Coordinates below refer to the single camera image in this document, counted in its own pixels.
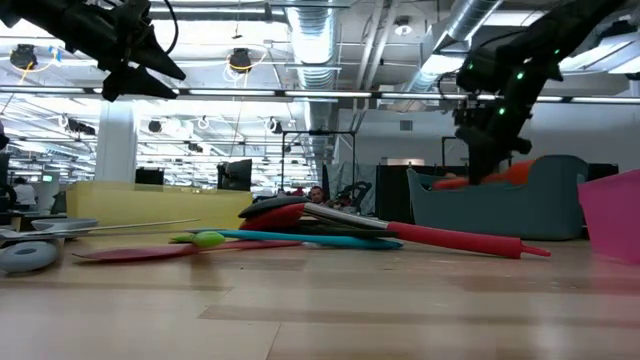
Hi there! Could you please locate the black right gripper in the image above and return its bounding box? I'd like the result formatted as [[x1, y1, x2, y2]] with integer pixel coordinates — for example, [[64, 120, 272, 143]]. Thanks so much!
[[452, 97, 534, 186]]

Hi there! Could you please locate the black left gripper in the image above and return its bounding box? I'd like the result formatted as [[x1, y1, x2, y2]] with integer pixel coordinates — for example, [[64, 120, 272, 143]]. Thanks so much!
[[74, 0, 188, 103]]

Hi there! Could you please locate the orange silicone spatula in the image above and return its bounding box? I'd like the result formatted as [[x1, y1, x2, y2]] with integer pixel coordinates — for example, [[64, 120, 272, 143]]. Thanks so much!
[[432, 158, 537, 192]]

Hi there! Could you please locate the red spoon steel handle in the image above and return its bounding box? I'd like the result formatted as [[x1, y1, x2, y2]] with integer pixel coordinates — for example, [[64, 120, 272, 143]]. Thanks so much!
[[238, 201, 552, 260]]

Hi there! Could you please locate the blue silicone spatula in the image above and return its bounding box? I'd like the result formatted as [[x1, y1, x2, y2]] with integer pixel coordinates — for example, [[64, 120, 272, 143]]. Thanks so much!
[[187, 228, 404, 251]]

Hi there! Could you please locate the green silicone spatula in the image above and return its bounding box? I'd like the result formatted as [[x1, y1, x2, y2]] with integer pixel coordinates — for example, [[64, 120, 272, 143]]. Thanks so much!
[[168, 230, 227, 249]]

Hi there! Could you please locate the black plastic spoon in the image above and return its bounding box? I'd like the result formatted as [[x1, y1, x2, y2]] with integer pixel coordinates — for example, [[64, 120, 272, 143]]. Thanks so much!
[[237, 195, 312, 220]]

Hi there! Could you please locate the teal plastic bin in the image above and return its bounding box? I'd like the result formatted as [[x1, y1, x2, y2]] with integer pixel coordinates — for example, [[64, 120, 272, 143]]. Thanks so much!
[[406, 154, 590, 242]]

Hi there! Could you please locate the white building column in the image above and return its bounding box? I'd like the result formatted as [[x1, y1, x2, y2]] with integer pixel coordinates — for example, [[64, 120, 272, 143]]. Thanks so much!
[[94, 102, 139, 184]]

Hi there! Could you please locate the black cabinet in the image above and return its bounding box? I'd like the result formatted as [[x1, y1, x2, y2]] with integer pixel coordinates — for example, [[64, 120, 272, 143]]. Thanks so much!
[[375, 164, 416, 224]]

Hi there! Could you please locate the black ceiling device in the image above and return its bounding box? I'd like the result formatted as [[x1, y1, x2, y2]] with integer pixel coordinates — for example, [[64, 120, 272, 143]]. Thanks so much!
[[228, 47, 254, 74], [8, 43, 39, 71]]

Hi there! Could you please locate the black background monitor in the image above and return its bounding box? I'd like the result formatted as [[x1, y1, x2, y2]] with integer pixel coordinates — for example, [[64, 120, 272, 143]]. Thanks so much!
[[134, 167, 165, 186], [217, 158, 254, 192]]

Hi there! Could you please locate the grey plastic sheet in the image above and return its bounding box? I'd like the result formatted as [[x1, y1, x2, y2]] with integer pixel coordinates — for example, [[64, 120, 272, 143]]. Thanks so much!
[[327, 162, 379, 216]]

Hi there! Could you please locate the yellow plastic bin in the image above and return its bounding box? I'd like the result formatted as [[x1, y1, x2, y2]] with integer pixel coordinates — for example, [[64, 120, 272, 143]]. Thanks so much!
[[65, 180, 254, 235]]

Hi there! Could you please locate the reddish pink plastic bin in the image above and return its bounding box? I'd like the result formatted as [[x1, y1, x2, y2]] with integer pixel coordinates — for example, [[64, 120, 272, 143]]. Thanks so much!
[[577, 168, 640, 265]]

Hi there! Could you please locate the ceiling light strip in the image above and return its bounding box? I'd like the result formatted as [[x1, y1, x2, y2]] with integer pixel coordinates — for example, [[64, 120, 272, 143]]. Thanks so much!
[[0, 85, 640, 105]]

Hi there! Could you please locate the pink silicone spatula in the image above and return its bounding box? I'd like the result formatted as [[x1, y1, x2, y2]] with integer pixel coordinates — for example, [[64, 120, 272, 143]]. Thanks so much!
[[71, 239, 305, 263]]

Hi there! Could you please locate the black gantry frame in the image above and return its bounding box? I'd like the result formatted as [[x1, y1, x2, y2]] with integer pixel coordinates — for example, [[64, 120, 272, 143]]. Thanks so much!
[[441, 135, 469, 167]]

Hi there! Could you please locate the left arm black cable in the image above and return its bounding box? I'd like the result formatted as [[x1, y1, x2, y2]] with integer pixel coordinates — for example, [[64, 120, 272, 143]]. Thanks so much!
[[162, 0, 180, 56]]

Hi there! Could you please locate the silver ventilation duct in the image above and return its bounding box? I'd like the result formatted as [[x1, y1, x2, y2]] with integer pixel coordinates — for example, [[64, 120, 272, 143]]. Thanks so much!
[[394, 0, 504, 101], [287, 0, 341, 176]]

